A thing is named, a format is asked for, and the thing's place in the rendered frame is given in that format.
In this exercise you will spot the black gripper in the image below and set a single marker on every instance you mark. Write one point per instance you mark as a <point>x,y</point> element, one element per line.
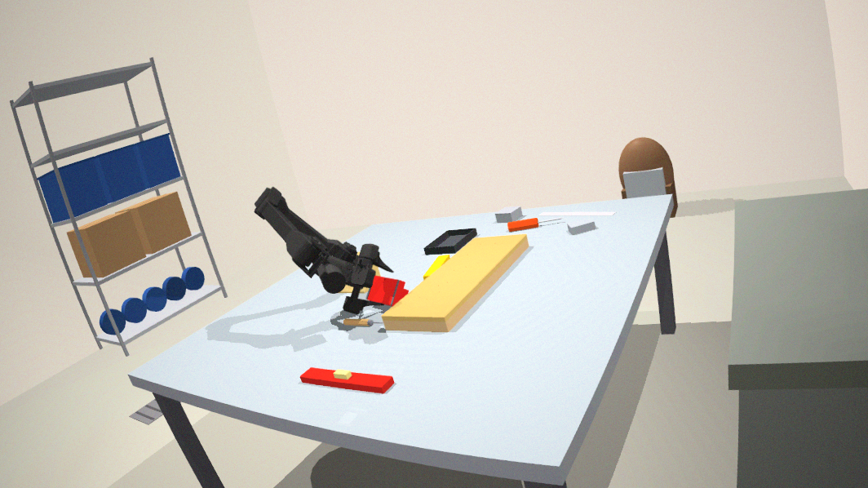
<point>351,303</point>

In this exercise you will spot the red flat bar with yellow block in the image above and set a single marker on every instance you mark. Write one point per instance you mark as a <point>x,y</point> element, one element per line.
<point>348,380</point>

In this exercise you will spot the orange hexagonal rod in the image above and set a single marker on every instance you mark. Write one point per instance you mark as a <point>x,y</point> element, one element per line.
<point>526,224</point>

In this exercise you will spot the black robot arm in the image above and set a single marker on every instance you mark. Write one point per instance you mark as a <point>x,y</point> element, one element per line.
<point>307,246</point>

